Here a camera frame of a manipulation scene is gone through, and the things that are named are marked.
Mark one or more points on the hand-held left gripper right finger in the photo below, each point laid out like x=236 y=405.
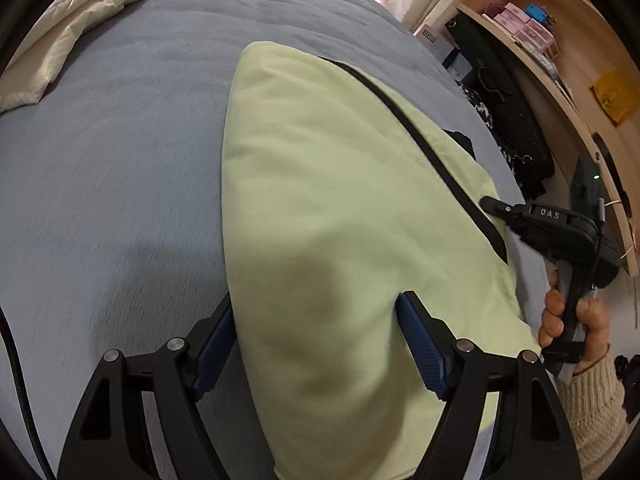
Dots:
x=422 y=345

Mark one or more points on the person's right hand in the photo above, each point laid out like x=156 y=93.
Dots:
x=595 y=325

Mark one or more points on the yellow cloth bag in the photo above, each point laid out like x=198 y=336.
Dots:
x=617 y=97

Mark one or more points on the green and black hooded jacket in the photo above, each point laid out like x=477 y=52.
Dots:
x=325 y=185

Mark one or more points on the black flat device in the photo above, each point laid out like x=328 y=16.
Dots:
x=607 y=155

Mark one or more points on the black white patterned cloth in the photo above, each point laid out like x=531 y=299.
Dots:
x=477 y=105

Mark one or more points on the grey-blue bed blanket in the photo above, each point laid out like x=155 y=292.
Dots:
x=125 y=160

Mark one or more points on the stack of papers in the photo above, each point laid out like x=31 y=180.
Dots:
x=557 y=80

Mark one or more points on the blue box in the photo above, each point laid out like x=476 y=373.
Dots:
x=535 y=12

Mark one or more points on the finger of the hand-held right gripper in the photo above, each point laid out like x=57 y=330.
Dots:
x=497 y=207

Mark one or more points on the stack of pink boxes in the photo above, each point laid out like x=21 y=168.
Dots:
x=530 y=35

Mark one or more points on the black bag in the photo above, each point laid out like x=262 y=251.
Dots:
x=510 y=110

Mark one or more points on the white printed box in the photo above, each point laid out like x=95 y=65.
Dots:
x=432 y=40

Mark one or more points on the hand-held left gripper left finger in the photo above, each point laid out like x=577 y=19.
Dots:
x=212 y=355

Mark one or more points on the cream puffer jacket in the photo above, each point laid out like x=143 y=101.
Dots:
x=60 y=35

